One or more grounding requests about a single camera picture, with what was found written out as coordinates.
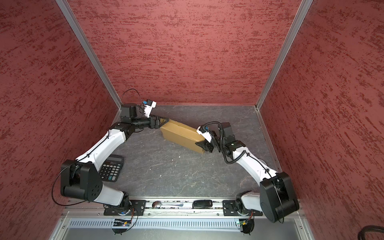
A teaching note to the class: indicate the aluminium corner post left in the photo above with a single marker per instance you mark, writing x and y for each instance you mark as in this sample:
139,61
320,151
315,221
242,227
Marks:
79,33

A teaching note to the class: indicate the aluminium front rail frame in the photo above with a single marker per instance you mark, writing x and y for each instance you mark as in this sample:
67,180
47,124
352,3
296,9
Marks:
165,213

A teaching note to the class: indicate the brown cardboard box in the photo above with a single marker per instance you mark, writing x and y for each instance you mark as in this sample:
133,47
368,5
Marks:
182,135

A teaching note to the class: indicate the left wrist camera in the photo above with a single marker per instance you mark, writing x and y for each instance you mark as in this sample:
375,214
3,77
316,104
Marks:
148,106

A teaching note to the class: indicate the black calculator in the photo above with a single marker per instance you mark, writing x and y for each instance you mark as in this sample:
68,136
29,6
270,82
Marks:
111,168

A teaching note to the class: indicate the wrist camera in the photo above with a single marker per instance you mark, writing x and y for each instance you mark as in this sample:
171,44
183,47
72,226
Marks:
148,106
205,133

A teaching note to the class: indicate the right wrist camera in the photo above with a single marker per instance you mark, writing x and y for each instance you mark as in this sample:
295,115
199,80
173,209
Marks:
205,133

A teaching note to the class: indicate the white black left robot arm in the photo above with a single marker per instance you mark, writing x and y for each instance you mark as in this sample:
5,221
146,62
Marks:
80,178

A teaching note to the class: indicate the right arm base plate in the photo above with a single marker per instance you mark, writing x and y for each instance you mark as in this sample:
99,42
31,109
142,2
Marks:
233,208

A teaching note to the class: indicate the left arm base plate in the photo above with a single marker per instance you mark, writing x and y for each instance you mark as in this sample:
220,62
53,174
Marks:
134,207

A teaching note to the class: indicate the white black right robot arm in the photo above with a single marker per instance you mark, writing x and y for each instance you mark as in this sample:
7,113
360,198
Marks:
276,198

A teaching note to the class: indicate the black car key fob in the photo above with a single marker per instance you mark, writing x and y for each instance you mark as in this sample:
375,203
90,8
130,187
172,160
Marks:
202,204

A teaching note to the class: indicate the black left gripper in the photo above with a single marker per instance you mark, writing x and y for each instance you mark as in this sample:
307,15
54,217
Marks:
152,125

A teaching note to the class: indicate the aluminium corner post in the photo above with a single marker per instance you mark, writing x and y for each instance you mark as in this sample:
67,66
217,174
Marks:
290,37
79,33

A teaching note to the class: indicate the aluminium corner post right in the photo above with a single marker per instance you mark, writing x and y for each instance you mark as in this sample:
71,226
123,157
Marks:
290,37

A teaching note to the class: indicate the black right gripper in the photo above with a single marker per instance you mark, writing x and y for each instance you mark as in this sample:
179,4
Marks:
206,145

